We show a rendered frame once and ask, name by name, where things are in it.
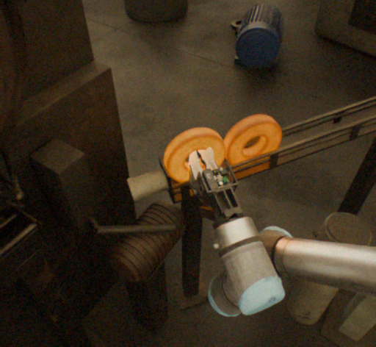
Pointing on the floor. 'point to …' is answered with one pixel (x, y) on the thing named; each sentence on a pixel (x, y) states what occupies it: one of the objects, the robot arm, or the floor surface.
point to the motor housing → (147, 263)
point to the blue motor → (260, 37)
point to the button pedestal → (351, 320)
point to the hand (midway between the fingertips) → (195, 151)
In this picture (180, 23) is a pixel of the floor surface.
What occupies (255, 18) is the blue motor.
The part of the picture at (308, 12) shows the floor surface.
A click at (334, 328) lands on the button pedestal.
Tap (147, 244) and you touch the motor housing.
